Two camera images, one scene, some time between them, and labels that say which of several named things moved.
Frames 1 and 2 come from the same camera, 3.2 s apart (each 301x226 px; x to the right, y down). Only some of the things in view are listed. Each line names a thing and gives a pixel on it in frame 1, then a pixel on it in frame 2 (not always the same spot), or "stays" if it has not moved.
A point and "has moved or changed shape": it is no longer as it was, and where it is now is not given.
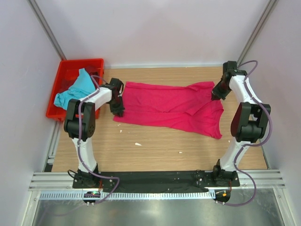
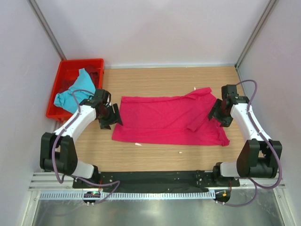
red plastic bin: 68,73 stays
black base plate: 156,180 stays
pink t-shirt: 185,105 has moved or changed shape
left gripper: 118,112 → 106,125
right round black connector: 222,195 stays
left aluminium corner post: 34,7 stays
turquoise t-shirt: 83,86 stays
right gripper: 216,95 → 225,122
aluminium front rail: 63,181 stays
